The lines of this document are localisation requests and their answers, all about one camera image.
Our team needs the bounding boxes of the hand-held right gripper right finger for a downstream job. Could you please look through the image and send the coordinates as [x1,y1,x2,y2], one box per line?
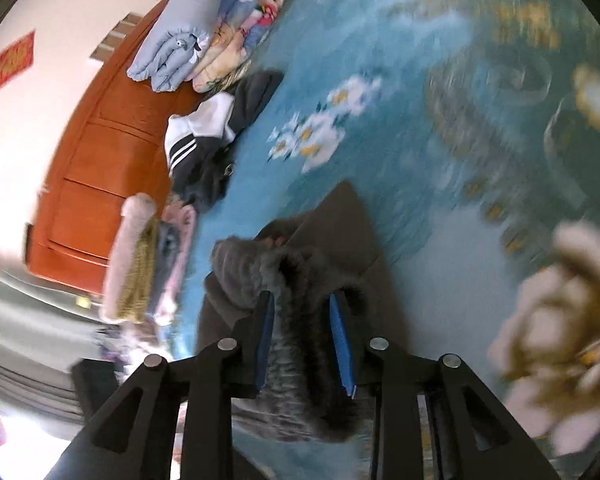
[328,290,563,480]

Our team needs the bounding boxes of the dark jacket with white stripes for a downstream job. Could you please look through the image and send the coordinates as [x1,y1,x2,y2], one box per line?
[164,69,286,213]

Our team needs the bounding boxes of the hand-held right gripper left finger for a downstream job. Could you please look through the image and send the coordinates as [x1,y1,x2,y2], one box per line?
[55,290,276,480]

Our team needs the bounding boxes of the folded light blue quilt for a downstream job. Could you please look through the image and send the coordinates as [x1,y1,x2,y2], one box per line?
[126,0,261,93]

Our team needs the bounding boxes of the red wall decoration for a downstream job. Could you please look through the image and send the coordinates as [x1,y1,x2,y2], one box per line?
[0,31,36,93]

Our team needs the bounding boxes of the light pink folded garment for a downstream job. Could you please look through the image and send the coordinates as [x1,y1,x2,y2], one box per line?
[152,205,198,326]

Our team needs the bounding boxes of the blue-grey folded garment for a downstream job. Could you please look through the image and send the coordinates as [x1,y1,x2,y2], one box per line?
[152,222,181,306]

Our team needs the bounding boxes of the olive green knitted sweater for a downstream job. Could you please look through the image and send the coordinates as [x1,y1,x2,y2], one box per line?
[117,217,161,323]

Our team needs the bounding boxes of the pink fluffy folded garment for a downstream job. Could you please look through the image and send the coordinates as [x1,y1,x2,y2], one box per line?
[99,193,158,323]

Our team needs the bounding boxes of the folded floral printed blanket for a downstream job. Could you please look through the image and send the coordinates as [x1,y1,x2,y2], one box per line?
[190,0,281,93]

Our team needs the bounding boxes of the grey sweatpants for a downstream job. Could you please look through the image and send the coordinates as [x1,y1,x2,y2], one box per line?
[197,180,406,480]

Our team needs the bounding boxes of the wooden headboard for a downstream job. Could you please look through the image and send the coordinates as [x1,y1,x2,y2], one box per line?
[25,0,216,296]

